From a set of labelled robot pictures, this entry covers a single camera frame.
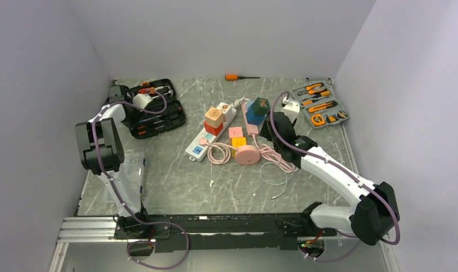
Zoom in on black plastic tool case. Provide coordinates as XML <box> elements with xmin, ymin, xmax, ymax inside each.
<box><xmin>123</xmin><ymin>79</ymin><xmax>186</xmax><ymax>139</ymax></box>

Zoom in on grey plastic tool case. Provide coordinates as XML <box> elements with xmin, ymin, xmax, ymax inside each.
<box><xmin>290</xmin><ymin>79</ymin><xmax>350</xmax><ymax>129</ymax></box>

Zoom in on pink plug cable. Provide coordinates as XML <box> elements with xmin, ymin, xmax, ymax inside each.
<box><xmin>204</xmin><ymin>141</ymin><xmax>239</xmax><ymax>165</ymax></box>

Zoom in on pink round plug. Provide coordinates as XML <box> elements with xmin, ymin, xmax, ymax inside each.
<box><xmin>198</xmin><ymin>137</ymin><xmax>210</xmax><ymax>146</ymax></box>

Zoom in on white multicolour power strip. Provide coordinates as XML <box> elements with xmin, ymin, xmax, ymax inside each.
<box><xmin>185</xmin><ymin>102</ymin><xmax>237</xmax><ymax>162</ymax></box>

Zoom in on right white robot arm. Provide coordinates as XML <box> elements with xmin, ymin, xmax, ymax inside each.
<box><xmin>261</xmin><ymin>111</ymin><xmax>401</xmax><ymax>245</ymax></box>

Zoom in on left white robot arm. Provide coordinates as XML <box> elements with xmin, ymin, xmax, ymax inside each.
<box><xmin>75</xmin><ymin>85</ymin><xmax>152</xmax><ymax>238</ymax></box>

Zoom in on pink cube socket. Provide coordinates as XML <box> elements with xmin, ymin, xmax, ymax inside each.
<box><xmin>228</xmin><ymin>127</ymin><xmax>244</xmax><ymax>139</ymax></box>

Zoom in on yellow cube socket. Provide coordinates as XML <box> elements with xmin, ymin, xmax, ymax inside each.
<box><xmin>230</xmin><ymin>137</ymin><xmax>247</xmax><ymax>157</ymax></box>

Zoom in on dark green cube adapter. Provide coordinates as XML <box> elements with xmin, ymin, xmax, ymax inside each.
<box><xmin>249</xmin><ymin>97</ymin><xmax>271</xmax><ymax>117</ymax></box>

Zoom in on blue cube adapter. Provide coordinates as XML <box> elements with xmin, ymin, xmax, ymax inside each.
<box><xmin>245</xmin><ymin>100</ymin><xmax>268</xmax><ymax>126</ymax></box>

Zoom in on orange tape measure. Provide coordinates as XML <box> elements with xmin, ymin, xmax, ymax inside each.
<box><xmin>310</xmin><ymin>114</ymin><xmax>326</xmax><ymax>128</ymax></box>

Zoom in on orange black combination pliers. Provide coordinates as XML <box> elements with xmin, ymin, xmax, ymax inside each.
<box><xmin>296</xmin><ymin>83</ymin><xmax>326</xmax><ymax>96</ymax></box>

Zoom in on black hex key set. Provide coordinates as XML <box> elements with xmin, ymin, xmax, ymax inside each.
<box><xmin>326</xmin><ymin>115</ymin><xmax>339</xmax><ymax>124</ymax></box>

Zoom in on orange black utility knife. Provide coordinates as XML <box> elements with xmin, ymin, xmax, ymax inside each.
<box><xmin>307</xmin><ymin>100</ymin><xmax>338</xmax><ymax>113</ymax></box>

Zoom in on red cube adapter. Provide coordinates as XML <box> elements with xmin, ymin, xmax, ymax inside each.
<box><xmin>204</xmin><ymin>121</ymin><xmax>224</xmax><ymax>136</ymax></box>

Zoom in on beige cube adapter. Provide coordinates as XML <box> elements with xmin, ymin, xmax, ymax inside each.
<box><xmin>204</xmin><ymin>107</ymin><xmax>224</xmax><ymax>128</ymax></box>

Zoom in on loose orange screwdriver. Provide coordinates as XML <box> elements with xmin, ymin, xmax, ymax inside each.
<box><xmin>225</xmin><ymin>74</ymin><xmax>260</xmax><ymax>81</ymax></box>

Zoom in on clear plastic screw box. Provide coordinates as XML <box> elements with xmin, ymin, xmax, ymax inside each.
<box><xmin>122</xmin><ymin>150</ymin><xmax>147</xmax><ymax>199</ymax></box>

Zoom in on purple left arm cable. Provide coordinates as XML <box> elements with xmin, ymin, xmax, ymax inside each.
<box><xmin>91</xmin><ymin>89</ymin><xmax>190</xmax><ymax>271</ymax></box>

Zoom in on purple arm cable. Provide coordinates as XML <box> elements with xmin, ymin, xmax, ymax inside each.
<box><xmin>91</xmin><ymin>89</ymin><xmax>190</xmax><ymax>271</ymax></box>
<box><xmin>269</xmin><ymin>91</ymin><xmax>401</xmax><ymax>263</ymax></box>

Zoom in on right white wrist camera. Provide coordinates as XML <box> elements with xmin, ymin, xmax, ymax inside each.
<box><xmin>281</xmin><ymin>96</ymin><xmax>301</xmax><ymax>124</ymax></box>

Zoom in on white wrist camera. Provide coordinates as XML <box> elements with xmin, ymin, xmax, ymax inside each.
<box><xmin>132</xmin><ymin>88</ymin><xmax>155</xmax><ymax>109</ymax></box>
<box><xmin>281</xmin><ymin>96</ymin><xmax>301</xmax><ymax>124</ymax></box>

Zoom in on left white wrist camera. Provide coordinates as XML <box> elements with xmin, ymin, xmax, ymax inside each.
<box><xmin>132</xmin><ymin>88</ymin><xmax>155</xmax><ymax>109</ymax></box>

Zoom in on pink bundled strip cable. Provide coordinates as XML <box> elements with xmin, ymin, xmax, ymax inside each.
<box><xmin>253</xmin><ymin>134</ymin><xmax>299</xmax><ymax>174</ymax></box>

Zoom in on orange handled screwdriver upper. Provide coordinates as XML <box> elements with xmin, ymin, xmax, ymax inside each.
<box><xmin>301</xmin><ymin>90</ymin><xmax>331</xmax><ymax>106</ymax></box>

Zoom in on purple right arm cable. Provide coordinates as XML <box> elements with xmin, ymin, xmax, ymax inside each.
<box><xmin>269</xmin><ymin>91</ymin><xmax>401</xmax><ymax>263</ymax></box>

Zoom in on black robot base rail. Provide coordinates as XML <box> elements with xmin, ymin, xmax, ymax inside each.
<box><xmin>113</xmin><ymin>212</ymin><xmax>336</xmax><ymax>253</ymax></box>

